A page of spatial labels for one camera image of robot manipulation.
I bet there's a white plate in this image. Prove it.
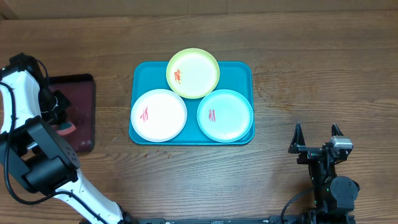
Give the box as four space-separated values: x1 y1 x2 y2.
131 89 187 142

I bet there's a yellow-green plate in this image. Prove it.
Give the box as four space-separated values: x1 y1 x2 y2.
166 48 220 99

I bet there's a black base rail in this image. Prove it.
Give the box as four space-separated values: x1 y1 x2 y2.
132 215 356 224

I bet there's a green and red sponge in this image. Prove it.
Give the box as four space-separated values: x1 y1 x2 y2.
52 121 76 136

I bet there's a teal plastic tray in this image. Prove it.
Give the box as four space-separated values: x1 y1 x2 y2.
131 61 254 146

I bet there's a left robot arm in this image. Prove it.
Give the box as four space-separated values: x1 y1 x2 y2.
1 53 137 223

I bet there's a black tray with maroon inside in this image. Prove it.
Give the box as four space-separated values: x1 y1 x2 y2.
50 73 96 153

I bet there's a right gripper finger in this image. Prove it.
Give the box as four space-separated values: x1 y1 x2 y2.
288 123 306 153
331 124 343 137

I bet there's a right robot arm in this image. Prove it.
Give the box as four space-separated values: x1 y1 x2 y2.
280 123 360 223

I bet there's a light blue plate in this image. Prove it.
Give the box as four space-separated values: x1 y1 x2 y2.
197 89 254 143

